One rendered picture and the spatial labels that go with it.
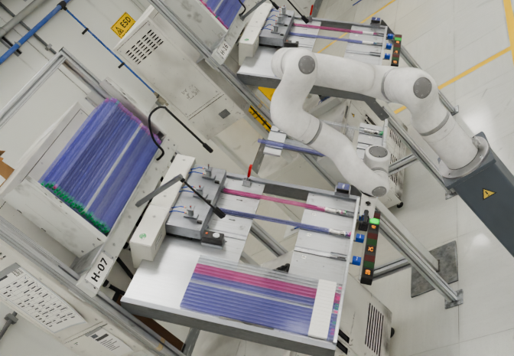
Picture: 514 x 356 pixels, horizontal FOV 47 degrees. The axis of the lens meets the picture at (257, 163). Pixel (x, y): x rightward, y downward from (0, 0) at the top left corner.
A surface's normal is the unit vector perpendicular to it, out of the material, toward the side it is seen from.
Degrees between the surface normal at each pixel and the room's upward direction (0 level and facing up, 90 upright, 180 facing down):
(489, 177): 90
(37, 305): 92
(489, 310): 0
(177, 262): 46
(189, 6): 90
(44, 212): 90
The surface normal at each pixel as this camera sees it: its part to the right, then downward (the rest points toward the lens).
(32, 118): 0.69, -0.42
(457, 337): -0.68, -0.65
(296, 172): -0.24, 0.63
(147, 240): 0.03, -0.75
